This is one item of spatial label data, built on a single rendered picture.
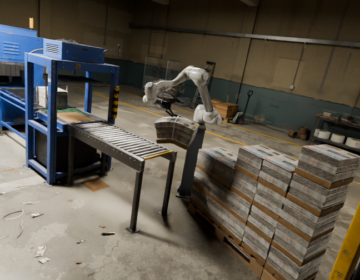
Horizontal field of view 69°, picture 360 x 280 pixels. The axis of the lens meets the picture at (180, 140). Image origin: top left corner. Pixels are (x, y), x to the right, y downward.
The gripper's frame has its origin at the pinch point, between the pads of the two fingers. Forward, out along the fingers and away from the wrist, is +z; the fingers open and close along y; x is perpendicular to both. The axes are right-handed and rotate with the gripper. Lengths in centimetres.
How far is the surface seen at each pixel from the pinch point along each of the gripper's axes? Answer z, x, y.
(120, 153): -45, 27, 56
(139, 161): -19, 38, 52
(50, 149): -146, 5, 92
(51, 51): -182, -28, -17
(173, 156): 2, -7, 55
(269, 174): 97, 30, 26
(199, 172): 33, -25, 72
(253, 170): 85, 20, 31
